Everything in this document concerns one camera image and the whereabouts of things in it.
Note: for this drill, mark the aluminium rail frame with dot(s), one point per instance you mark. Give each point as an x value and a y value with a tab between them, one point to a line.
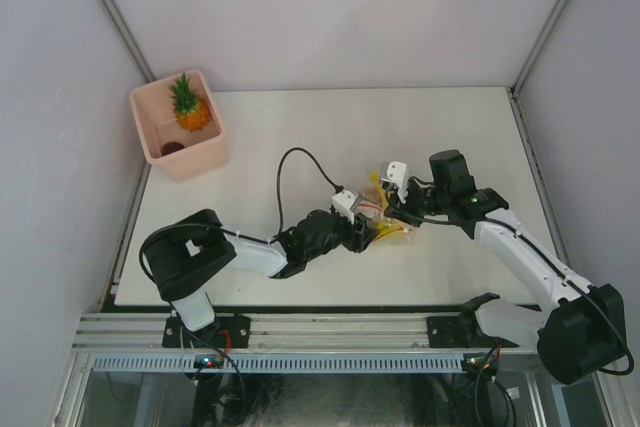
272	332

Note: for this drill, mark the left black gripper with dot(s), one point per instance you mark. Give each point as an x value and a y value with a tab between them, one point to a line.
359	240

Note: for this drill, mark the yellow fake banana bunch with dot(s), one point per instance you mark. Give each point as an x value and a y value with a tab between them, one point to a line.
375	195

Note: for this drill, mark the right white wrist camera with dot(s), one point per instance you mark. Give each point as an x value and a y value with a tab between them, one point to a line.
395	174

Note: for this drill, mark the grey slotted cable duct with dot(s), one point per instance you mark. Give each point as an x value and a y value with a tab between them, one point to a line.
281	363

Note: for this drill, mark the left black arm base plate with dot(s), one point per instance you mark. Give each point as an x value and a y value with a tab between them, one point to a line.
226	333

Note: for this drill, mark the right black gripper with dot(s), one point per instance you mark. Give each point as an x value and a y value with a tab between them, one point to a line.
395	201

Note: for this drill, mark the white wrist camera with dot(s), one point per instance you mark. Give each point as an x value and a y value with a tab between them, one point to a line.
395	174
345	203

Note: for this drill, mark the purple fake onion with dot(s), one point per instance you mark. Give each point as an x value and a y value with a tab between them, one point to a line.
171	147

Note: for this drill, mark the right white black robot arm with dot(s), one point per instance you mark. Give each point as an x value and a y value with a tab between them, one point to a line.
578	328

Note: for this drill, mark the pink plastic bin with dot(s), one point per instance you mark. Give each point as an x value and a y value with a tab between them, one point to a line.
152	109

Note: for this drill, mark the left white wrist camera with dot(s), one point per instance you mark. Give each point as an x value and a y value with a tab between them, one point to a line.
345	203

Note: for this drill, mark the clear zip top bag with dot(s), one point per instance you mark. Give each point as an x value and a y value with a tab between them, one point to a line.
396	237

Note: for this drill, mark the fake pineapple green crown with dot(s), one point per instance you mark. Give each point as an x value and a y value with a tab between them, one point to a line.
190	110

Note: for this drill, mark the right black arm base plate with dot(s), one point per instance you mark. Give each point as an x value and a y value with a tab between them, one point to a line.
446	332

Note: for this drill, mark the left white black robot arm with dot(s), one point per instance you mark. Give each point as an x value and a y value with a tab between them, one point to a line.
180	259

